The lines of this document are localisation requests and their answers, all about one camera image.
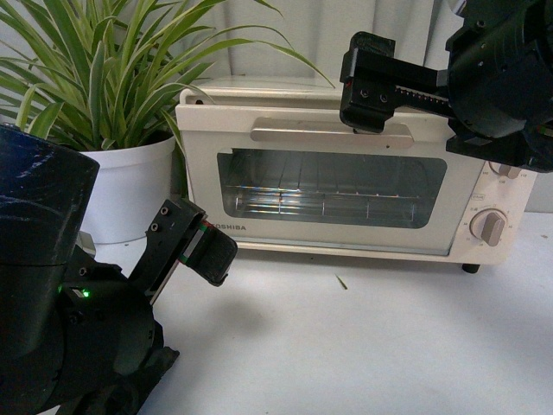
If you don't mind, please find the oven glass door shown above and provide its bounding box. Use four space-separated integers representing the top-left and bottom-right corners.
177 104 483 256

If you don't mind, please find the upper temperature knob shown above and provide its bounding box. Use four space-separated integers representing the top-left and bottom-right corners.
488 162 522 180

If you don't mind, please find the green striped spider plant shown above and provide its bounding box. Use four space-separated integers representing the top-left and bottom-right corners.
0 0 336 152

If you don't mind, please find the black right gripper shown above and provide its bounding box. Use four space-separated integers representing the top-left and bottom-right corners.
340 1 552 172

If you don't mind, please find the white plastic plant pot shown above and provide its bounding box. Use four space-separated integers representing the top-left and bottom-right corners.
81 131 175 244

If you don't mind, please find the lower timer knob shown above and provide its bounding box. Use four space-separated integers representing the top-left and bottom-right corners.
469 208 507 247

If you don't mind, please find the cream toaster oven body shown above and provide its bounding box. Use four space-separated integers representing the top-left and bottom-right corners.
175 77 536 272

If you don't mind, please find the small fallen leaf piece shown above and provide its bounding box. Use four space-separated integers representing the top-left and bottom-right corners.
335 275 348 291

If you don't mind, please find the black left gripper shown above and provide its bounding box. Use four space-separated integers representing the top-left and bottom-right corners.
42 201 238 414

